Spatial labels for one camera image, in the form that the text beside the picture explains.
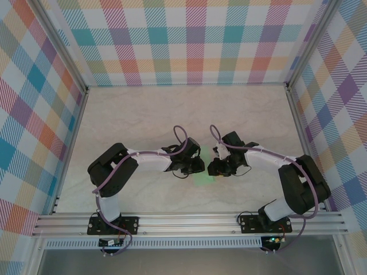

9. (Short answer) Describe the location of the light green paper sheet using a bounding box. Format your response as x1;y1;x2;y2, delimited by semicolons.
192;145;216;186

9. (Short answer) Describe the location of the grey metal panel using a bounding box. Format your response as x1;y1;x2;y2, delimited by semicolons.
37;248;343;275

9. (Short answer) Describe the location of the thin black right gripper cable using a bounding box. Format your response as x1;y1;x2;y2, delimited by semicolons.
232;163;251;178

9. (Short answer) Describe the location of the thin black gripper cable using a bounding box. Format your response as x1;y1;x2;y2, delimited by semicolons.
171;168;189;180
232;163;251;178

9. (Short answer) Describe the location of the thin black left gripper cable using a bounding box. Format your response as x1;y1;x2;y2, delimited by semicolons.
171;168;189;180

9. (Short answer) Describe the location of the aluminium mounting rail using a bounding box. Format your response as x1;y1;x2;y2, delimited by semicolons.
31;213;349;238

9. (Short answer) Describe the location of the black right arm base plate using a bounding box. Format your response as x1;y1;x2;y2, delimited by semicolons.
239;213;292;234

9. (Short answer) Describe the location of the aluminium side rail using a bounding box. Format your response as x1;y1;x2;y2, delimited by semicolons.
50;87;90;215
286;85;327;212

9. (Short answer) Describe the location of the perforated metal cable duct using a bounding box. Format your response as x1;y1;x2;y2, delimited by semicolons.
44;239;263;249

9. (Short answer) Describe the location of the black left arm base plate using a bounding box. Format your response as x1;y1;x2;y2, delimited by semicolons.
87;216;140;236

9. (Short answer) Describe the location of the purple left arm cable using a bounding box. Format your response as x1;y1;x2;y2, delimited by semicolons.
92;125;190;257

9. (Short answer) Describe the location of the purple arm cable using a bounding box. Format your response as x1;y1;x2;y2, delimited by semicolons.
209;124;319;254
92;125;190;257

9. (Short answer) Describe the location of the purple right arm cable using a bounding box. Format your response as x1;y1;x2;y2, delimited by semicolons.
209;124;319;254

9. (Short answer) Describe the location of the aluminium frame post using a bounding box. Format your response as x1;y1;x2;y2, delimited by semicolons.
334;234;352;275
31;0;89;94
286;0;338;88
24;237;46;275

